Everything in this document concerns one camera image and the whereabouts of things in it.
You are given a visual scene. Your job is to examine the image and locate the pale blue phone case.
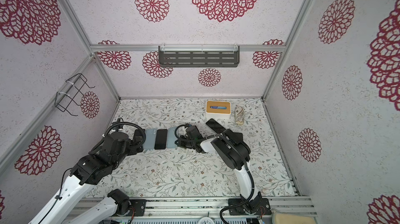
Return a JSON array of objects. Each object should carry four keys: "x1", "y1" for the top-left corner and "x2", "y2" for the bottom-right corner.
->
[{"x1": 166, "y1": 127, "x2": 178, "y2": 149}]

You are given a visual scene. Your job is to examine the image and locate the black phone pale green case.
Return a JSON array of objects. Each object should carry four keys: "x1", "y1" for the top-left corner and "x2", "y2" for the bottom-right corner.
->
[{"x1": 154, "y1": 129, "x2": 168, "y2": 150}]

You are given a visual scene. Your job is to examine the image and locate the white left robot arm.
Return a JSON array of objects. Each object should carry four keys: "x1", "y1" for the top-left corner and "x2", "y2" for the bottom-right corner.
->
[{"x1": 30, "y1": 129, "x2": 146, "y2": 224}]

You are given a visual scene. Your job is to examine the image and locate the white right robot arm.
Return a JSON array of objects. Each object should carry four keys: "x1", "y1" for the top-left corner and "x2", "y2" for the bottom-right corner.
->
[{"x1": 174, "y1": 124, "x2": 271, "y2": 216}]

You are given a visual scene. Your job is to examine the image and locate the black phone light blue case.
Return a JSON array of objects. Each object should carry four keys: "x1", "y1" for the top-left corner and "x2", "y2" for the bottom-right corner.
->
[{"x1": 206, "y1": 118, "x2": 226, "y2": 134}]

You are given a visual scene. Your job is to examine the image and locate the map print glasses case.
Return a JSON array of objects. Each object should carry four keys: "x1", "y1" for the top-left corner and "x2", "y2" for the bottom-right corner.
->
[{"x1": 234, "y1": 105, "x2": 245, "y2": 125}]

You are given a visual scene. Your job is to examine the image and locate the white tissue box wooden lid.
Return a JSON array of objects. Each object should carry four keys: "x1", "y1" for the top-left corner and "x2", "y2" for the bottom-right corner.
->
[{"x1": 205, "y1": 100, "x2": 232, "y2": 120}]

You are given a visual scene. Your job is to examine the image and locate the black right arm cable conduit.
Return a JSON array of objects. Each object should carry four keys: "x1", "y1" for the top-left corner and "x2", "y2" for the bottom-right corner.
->
[{"x1": 174, "y1": 123, "x2": 255, "y2": 224}]

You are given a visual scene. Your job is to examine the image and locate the grey wall shelf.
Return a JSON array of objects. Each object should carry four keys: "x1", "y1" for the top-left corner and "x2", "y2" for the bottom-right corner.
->
[{"x1": 158, "y1": 46, "x2": 240, "y2": 68}]

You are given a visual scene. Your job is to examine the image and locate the black wire wall basket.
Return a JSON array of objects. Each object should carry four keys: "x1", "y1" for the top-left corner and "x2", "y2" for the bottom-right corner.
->
[{"x1": 54, "y1": 73, "x2": 95, "y2": 117}]

